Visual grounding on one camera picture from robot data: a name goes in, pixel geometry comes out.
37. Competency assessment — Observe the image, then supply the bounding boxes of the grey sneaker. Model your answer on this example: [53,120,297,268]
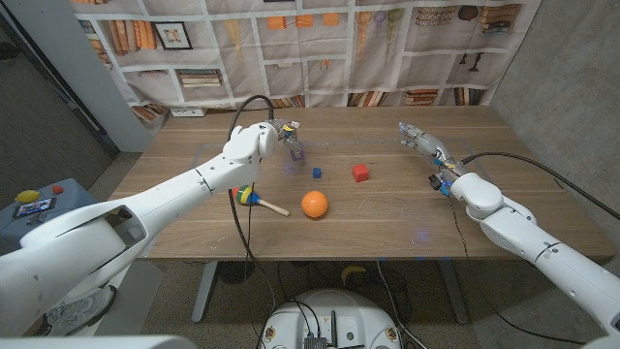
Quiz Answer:
[46,285,117,337]

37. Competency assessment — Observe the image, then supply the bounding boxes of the blue-grey ottoman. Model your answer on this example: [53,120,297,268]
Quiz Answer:
[0,177,98,253]

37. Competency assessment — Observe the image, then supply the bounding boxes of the multicolour wooden maraca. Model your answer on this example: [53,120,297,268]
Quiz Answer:
[231,185,292,218]

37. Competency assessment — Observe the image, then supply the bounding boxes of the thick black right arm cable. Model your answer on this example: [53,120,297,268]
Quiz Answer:
[460,151,620,220]

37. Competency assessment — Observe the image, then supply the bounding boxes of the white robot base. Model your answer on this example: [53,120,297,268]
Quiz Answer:
[260,289,402,349]

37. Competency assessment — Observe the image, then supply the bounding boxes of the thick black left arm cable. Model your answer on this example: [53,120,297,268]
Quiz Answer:
[226,94,278,311]

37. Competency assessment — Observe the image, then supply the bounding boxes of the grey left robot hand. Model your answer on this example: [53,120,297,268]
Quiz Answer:
[270,119,306,162]

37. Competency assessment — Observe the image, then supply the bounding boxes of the black round fan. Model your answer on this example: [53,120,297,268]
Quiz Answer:
[216,260,257,285]

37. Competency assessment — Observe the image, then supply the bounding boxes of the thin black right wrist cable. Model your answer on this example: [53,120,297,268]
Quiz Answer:
[448,197,585,346]

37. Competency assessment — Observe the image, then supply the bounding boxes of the thin black left wrist cable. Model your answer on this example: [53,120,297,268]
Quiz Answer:
[244,182,253,256]

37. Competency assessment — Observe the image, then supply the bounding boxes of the smartphone with lit screen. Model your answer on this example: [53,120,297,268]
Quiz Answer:
[13,197,57,218]

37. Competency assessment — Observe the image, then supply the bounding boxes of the orange ball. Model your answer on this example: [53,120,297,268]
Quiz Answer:
[300,190,329,219]

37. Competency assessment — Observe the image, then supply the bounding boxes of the grey table leg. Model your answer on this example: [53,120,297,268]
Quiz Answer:
[191,260,219,325]
[438,259,470,325]

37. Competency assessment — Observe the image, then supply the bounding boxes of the white platform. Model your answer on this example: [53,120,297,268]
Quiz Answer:
[94,260,165,336]

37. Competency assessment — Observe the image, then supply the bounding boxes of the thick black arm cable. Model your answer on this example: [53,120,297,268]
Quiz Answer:
[460,151,620,220]
[226,94,278,311]

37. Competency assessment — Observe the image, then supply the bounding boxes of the printed bookshelf backdrop cloth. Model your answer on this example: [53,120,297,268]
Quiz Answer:
[70,0,543,111]

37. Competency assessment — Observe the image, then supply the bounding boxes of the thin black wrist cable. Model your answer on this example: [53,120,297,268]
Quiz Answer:
[244,182,253,256]
[448,197,585,346]

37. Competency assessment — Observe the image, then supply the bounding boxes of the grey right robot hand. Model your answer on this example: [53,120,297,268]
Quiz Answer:
[398,121,467,179]

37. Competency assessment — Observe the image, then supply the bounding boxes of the yellow banana toy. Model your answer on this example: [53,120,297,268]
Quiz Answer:
[340,265,368,286]

